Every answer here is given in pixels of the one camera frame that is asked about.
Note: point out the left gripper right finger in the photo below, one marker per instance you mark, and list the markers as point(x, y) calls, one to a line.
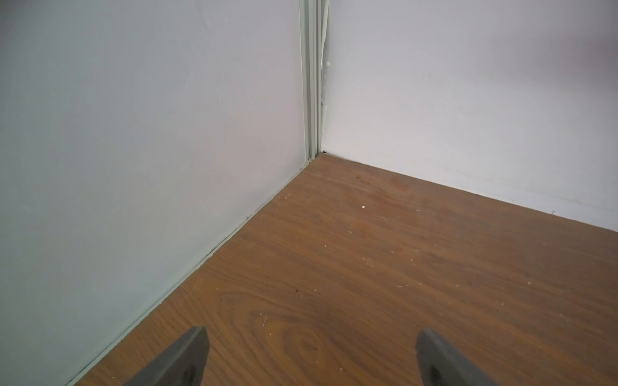
point(442, 364)

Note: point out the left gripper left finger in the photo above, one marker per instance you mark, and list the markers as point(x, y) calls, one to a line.
point(182, 363)

